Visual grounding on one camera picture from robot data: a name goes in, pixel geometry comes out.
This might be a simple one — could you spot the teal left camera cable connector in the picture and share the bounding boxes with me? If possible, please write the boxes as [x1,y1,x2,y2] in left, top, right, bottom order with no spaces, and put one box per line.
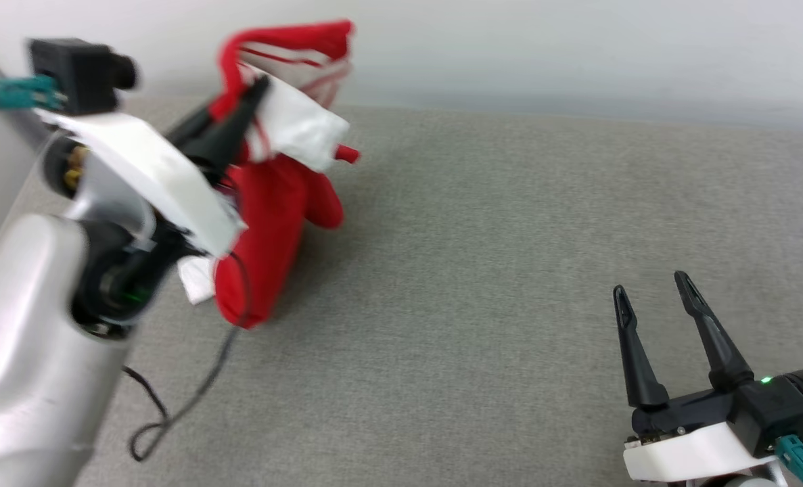
[0,76,67,114]

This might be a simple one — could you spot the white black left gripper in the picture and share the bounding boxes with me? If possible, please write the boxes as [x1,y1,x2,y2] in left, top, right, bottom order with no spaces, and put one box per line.
[36,74,271,259]

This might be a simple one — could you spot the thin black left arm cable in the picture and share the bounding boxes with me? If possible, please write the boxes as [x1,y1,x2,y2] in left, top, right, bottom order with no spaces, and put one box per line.
[122,250,253,464]

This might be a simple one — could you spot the red and white garment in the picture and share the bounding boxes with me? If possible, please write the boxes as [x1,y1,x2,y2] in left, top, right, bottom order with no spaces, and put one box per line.
[177,19,361,331]

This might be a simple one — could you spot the grey fabric sofa cushion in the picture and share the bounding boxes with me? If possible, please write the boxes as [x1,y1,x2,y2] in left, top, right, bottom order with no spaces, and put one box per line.
[0,95,803,487]

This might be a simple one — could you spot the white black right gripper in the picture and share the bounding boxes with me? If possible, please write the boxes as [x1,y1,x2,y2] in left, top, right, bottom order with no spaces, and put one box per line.
[613,271,784,482]

